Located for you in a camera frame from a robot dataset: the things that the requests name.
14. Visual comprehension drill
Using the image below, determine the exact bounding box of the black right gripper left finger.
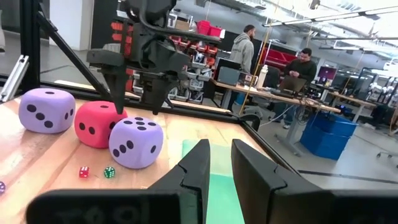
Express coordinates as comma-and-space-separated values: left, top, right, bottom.
26, 139, 211, 224

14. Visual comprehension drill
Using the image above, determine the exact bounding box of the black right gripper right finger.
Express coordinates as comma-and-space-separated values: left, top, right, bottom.
231, 139, 398, 224

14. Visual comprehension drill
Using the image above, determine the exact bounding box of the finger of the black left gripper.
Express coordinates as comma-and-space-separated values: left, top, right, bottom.
104, 67, 128, 114
139, 74, 178, 115

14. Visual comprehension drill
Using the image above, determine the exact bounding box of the red foam die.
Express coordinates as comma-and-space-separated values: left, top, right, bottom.
73, 100, 128, 149

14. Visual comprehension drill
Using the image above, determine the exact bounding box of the purple foam die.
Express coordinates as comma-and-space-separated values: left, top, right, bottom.
17, 87, 76, 134
108, 116, 164, 170

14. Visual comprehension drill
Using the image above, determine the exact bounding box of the teal plastic bin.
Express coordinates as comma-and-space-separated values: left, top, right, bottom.
181, 139, 247, 224

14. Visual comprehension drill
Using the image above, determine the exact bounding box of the cardboard box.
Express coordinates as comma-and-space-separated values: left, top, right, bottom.
173, 18, 193, 32

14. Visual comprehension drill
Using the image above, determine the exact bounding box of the red plastic storage bin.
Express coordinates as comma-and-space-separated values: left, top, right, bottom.
207, 26, 223, 39
196, 19, 212, 36

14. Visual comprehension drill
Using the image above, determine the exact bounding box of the grey equipment box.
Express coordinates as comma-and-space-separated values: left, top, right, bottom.
216, 66, 242, 86

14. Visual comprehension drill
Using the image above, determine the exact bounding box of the blue plastic tote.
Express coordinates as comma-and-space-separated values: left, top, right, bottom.
299, 111, 359, 161

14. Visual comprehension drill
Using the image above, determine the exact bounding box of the person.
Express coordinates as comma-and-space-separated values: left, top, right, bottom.
273, 47, 318, 130
229, 24, 257, 75

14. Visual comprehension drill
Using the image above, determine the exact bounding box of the wooden top office desk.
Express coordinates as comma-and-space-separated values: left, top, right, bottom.
326, 91, 377, 124
210, 78, 342, 158

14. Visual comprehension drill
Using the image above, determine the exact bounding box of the silver aluminium extrusion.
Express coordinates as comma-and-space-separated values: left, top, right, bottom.
0, 55, 30, 103

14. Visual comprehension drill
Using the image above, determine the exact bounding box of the white bottle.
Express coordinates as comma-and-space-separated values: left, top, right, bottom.
257, 64, 269, 89

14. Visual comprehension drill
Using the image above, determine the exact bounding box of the dark laptop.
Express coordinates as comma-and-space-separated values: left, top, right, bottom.
277, 75, 308, 95

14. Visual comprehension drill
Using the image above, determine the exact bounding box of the red tool cabinet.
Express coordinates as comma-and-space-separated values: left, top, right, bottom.
257, 47, 299, 73

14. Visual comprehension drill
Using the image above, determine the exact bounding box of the monitor with magenta screen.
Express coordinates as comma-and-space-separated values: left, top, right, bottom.
317, 65, 338, 82

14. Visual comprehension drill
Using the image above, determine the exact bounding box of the black left camera cable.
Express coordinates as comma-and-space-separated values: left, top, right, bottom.
138, 6, 222, 44

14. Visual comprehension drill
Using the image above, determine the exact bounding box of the black table frame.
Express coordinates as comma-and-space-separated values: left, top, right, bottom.
0, 0, 301, 175

